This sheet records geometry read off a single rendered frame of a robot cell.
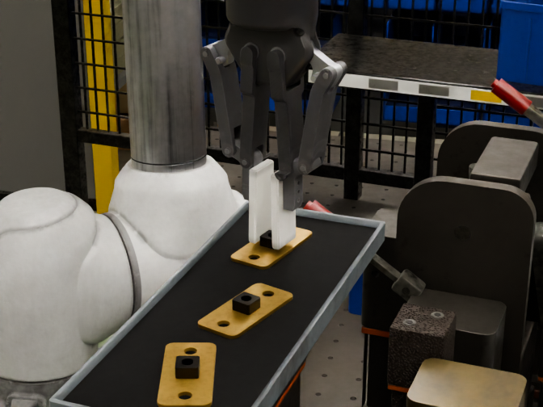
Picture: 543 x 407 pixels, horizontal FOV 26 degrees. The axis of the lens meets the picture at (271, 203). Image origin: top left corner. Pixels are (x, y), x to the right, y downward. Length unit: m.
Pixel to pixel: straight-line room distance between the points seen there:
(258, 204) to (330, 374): 0.73
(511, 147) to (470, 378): 0.29
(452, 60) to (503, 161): 0.88
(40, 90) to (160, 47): 2.08
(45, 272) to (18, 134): 2.20
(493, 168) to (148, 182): 0.52
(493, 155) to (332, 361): 0.65
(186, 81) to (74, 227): 0.23
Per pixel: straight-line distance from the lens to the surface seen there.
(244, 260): 1.02
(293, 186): 1.00
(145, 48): 1.49
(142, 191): 1.52
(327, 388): 1.70
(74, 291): 1.47
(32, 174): 3.67
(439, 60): 2.04
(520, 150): 1.21
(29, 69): 3.55
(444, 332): 1.04
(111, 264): 1.49
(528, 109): 1.56
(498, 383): 1.02
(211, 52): 1.00
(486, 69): 2.00
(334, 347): 1.79
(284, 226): 1.02
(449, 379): 1.02
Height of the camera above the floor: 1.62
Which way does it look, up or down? 24 degrees down
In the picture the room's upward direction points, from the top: straight up
